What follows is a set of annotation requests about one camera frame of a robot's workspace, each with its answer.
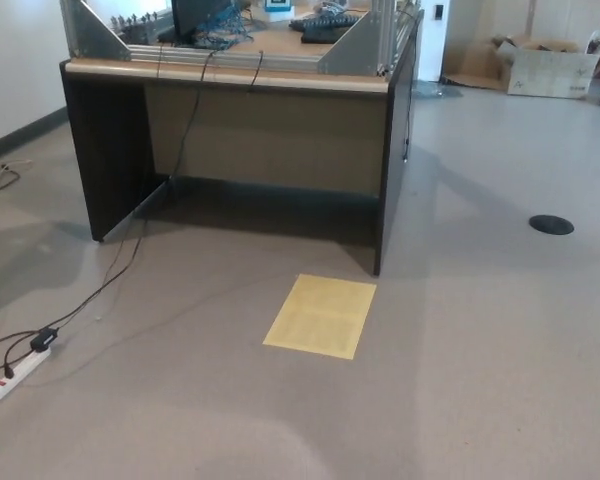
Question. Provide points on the dark desk with beige top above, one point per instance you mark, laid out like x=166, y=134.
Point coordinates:
x=280, y=145

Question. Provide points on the white reel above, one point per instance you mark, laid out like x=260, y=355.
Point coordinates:
x=594, y=42

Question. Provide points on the yellow paper sheet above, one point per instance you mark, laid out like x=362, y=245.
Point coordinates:
x=320, y=315

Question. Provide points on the round black floor cover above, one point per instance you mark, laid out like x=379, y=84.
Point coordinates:
x=551, y=224

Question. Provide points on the white box with blue print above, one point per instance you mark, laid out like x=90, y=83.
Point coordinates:
x=277, y=14

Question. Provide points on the white power strip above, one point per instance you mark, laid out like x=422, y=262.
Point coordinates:
x=20, y=372

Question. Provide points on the black power adapter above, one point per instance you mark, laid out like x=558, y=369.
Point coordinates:
x=44, y=338

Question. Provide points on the black tray with metal pins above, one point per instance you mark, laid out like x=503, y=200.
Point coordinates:
x=140, y=32

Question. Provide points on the black computer monitor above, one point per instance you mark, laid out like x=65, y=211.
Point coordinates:
x=190, y=15

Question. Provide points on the black keyboard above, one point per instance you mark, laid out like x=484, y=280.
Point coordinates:
x=325, y=35
x=325, y=22

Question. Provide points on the flat cardboard piece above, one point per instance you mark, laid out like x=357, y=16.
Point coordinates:
x=472, y=65

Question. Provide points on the open cardboard box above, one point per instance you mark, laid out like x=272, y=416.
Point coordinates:
x=550, y=72

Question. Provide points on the aluminium profile frame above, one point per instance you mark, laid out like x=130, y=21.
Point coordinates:
x=100, y=40

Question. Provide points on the black power plug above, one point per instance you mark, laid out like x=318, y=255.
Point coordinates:
x=8, y=371

